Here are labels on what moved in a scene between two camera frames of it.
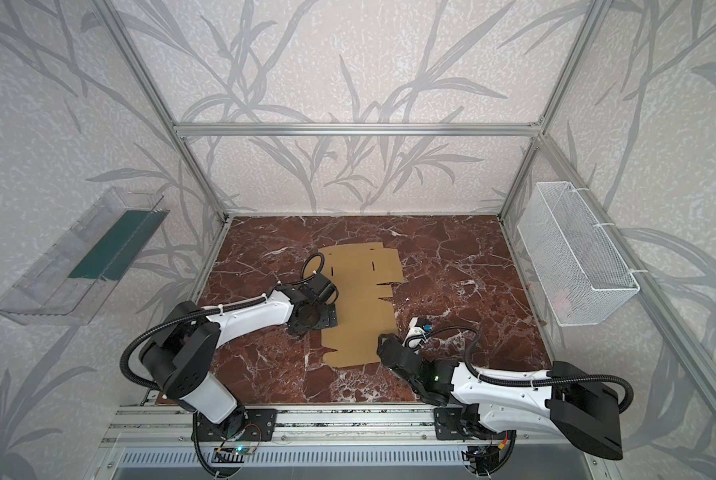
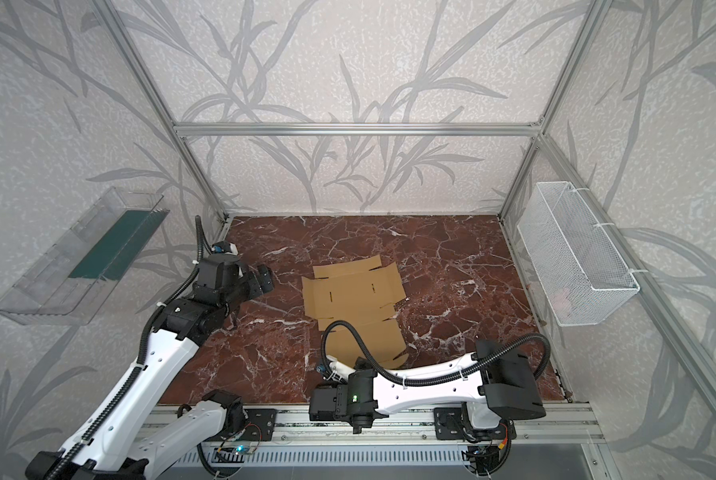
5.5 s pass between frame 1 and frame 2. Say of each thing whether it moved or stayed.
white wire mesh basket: stayed
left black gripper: moved
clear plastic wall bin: stayed
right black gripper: moved
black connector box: stayed
